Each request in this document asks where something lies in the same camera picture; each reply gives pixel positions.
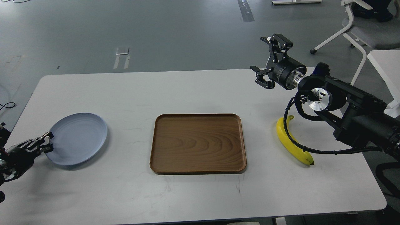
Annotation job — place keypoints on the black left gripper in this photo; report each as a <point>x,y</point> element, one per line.
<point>17,161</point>

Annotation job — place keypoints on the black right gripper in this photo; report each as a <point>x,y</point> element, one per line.
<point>284,69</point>

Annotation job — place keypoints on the light blue plate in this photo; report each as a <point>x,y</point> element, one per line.
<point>77,138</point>

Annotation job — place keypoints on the yellow banana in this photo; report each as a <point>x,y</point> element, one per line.
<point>298,153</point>

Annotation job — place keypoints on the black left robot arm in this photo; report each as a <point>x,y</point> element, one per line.
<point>4,137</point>

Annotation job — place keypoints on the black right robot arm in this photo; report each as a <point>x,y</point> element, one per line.
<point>357,117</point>

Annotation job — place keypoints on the white table base bar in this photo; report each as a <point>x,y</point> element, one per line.
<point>287,2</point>

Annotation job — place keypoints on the white office chair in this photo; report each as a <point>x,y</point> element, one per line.
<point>374,34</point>

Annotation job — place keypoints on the brown wooden tray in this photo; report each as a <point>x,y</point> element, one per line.
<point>198,144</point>

